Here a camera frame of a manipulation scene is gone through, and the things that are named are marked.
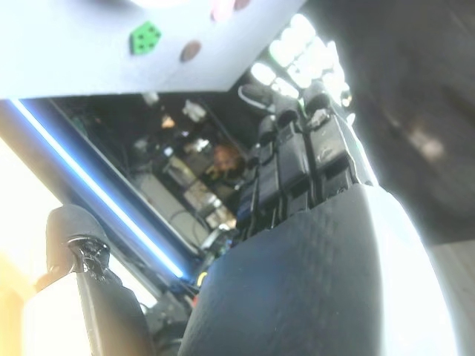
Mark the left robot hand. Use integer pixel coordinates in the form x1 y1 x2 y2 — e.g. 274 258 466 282
22 83 459 356

